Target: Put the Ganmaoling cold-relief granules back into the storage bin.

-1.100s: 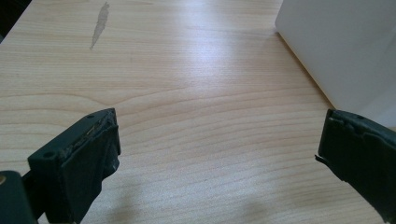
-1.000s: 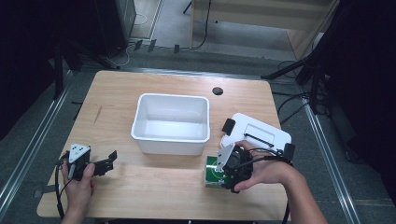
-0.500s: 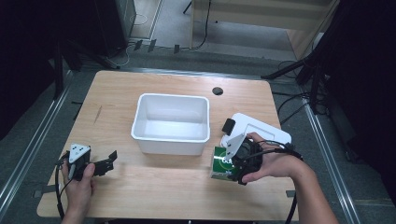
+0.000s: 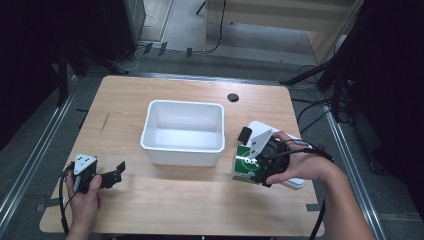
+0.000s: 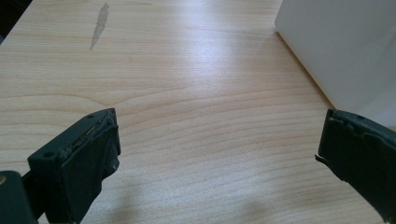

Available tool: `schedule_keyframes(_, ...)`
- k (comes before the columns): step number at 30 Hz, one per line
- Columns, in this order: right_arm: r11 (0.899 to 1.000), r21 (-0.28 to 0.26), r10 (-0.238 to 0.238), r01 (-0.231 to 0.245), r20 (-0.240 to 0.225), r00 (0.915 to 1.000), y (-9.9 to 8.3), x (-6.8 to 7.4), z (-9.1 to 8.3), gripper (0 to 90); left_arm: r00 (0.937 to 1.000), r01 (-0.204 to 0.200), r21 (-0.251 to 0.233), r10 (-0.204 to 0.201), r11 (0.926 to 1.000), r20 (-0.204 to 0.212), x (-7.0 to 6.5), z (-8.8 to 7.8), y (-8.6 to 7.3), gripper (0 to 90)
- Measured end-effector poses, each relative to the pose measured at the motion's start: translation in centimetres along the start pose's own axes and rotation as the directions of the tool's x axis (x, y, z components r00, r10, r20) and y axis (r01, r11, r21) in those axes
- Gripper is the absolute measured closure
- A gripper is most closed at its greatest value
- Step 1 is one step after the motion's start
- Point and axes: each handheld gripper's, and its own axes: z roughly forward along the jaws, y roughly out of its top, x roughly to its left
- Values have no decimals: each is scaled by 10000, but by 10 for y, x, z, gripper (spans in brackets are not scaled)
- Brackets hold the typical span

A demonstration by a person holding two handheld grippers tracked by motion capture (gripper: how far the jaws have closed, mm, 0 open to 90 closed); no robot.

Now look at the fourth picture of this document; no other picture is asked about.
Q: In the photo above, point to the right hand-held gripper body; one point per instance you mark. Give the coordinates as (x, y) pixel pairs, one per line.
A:
(271, 156)

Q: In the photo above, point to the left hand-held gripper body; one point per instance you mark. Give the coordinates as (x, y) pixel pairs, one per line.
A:
(85, 166)

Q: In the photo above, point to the green carton box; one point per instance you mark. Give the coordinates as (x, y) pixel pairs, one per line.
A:
(241, 166)

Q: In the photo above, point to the white plastic bin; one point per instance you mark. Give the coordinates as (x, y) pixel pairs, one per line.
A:
(183, 133)

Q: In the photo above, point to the person's right hand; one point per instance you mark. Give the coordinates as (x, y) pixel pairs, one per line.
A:
(306, 163)

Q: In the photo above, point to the person's left hand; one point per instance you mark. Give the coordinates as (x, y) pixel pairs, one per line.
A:
(85, 206)

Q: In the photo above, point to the white plastic lid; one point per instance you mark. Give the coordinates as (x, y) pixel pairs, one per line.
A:
(261, 128)

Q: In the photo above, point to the grey tape piece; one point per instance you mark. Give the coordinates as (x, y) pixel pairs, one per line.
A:
(46, 205)
(314, 207)

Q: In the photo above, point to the black tape strip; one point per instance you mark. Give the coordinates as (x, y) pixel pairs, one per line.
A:
(162, 49)
(189, 52)
(147, 48)

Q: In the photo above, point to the dark curtain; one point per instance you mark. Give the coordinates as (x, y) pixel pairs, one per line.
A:
(393, 83)
(23, 66)

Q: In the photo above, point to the light wooden cabinet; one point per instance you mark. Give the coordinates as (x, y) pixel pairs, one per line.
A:
(266, 20)

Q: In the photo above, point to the thin black stand leg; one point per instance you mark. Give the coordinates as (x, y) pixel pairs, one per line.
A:
(201, 7)

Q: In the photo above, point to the dark cabinet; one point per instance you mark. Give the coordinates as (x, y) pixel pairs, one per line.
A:
(123, 26)

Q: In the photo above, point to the metal floor rail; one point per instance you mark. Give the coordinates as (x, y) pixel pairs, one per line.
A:
(36, 156)
(356, 173)

